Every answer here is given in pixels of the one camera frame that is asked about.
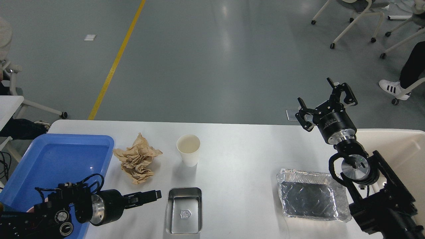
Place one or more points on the crumpled brown paper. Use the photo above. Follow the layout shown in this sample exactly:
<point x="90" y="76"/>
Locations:
<point x="136" y="159"/>

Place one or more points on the person leg with sneaker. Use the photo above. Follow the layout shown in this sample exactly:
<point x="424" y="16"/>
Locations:
<point x="410" y="72"/>

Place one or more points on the steel rectangular container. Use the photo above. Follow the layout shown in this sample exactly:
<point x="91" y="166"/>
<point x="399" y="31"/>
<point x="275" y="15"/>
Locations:
<point x="184" y="211"/>

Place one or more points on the beige plastic bin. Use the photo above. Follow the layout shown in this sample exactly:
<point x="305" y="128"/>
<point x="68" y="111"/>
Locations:
<point x="404" y="151"/>

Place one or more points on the white side table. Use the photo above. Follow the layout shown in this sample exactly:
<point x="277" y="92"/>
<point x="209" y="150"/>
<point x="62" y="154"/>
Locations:
<point x="8" y="106"/>

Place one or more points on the white chair near sneaker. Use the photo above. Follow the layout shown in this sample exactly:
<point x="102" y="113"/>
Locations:
<point x="396" y="100"/>

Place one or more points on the floor socket plate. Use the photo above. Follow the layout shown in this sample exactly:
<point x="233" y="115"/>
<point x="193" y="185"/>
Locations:
<point x="291" y="115"/>

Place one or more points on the white office chair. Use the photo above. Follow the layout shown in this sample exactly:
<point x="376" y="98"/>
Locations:
<point x="361" y="9"/>

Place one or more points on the aluminium foil tray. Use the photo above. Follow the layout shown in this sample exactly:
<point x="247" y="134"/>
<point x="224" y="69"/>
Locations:
<point x="312" y="195"/>

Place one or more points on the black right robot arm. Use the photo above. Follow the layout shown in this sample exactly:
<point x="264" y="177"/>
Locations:
<point x="381" y="202"/>

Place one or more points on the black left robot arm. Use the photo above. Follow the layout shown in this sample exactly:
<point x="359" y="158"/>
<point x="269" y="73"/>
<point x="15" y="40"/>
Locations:
<point x="51" y="219"/>

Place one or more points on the pink mug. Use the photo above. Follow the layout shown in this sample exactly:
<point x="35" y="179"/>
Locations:
<point x="31" y="209"/>

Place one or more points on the white paper cup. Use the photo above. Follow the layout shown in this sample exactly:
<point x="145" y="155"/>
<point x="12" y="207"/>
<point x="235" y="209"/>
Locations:
<point x="189" y="149"/>

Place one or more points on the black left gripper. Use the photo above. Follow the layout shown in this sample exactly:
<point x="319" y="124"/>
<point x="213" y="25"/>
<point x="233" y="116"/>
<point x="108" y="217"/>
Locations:
<point x="108" y="205"/>

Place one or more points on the blue plastic tray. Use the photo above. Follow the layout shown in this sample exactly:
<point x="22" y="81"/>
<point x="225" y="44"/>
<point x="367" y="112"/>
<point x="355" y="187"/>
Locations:
<point x="52" y="159"/>

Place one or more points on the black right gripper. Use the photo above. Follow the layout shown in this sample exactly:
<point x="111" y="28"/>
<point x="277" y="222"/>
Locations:
<point x="335" y="127"/>

